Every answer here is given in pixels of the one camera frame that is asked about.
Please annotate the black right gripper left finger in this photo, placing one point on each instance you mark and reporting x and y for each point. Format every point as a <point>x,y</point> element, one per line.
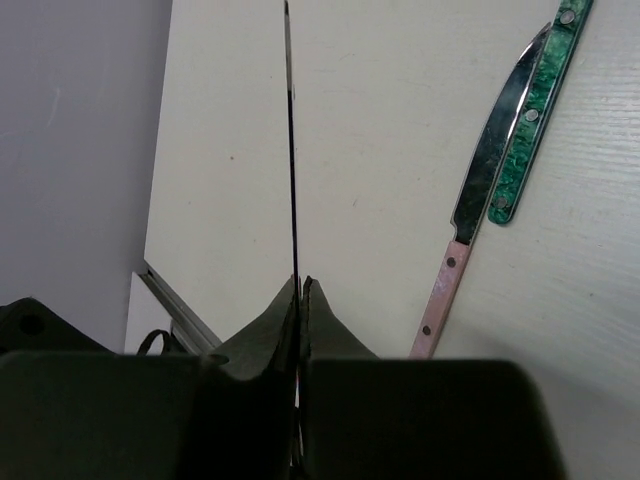
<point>225,414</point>

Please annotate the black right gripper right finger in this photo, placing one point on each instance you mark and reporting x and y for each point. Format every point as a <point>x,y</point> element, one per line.
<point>365,417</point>

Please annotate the knife with pink handle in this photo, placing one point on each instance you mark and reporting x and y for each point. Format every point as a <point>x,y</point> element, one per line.
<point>474,195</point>

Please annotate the knife with green handle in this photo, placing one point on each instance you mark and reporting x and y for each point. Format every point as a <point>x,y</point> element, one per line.
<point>546,83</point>

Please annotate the knife with black patterned handle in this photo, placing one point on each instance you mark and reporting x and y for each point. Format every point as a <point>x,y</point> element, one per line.
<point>292,172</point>

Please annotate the aluminium table frame rail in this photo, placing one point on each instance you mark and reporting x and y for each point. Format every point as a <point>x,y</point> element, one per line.
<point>186,327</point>

